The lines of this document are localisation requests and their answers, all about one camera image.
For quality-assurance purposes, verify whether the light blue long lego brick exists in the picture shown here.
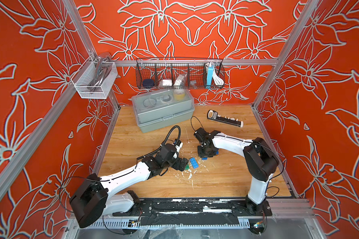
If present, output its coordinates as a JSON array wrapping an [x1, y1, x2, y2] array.
[[189, 157, 199, 169]]

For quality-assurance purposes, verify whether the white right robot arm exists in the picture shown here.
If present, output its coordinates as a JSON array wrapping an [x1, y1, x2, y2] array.
[[194, 127, 279, 215]]

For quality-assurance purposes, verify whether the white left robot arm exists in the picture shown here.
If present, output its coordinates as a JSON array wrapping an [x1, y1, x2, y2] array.
[[69, 140, 188, 228]]

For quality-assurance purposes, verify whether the dark brown bit holder case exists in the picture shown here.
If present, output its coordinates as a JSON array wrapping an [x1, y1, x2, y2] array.
[[207, 110, 244, 127]]

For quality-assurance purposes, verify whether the grey green plastic toolbox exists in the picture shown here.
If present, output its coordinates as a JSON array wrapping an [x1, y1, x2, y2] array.
[[132, 89, 195, 133]]

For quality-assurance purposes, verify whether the yellow tape roll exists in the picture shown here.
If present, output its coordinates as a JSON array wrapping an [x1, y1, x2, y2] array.
[[174, 89, 185, 101]]

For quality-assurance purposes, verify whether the clear bag in basket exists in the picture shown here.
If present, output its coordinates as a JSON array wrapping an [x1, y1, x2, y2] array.
[[174, 74, 187, 89]]

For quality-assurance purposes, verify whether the light blue box in basket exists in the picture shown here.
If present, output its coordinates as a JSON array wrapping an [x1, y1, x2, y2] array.
[[205, 63, 214, 89]]

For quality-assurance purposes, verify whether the white box in basket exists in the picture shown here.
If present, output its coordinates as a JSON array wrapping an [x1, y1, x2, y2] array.
[[159, 79, 173, 87]]

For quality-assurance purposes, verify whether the dark round tin in basket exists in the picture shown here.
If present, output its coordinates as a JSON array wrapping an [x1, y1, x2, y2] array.
[[142, 79, 155, 89]]

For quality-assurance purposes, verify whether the metal tool in bin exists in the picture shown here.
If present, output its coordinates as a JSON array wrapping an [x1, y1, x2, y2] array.
[[88, 53, 111, 92]]

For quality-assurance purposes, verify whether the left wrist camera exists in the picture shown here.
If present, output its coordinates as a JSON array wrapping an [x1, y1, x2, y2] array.
[[173, 139, 183, 151]]

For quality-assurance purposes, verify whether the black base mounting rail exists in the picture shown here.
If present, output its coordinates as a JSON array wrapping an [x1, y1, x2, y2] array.
[[111, 198, 273, 227]]

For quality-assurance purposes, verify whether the white cable in basket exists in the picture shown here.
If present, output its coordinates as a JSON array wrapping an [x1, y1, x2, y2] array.
[[211, 67, 223, 87]]

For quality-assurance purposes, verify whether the black wire wall basket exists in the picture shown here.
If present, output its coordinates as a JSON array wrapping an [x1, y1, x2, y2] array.
[[135, 57, 225, 90]]

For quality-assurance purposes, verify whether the white slotted cable duct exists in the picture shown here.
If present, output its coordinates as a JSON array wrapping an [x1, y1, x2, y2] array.
[[79, 217, 250, 230]]

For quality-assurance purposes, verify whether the clear plastic wall bin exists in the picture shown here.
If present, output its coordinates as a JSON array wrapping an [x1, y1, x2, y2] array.
[[71, 57, 118, 99]]

